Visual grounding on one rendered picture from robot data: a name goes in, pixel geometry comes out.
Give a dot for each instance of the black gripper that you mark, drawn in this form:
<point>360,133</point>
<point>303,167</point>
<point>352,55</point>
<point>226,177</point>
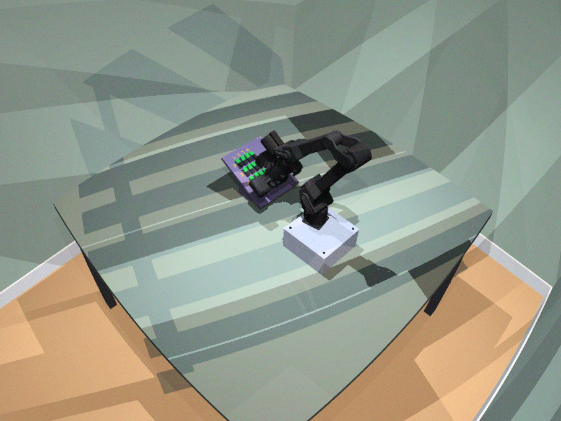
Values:
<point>261,185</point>

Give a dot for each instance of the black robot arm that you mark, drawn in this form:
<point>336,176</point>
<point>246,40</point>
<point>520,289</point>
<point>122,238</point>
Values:
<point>314,193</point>

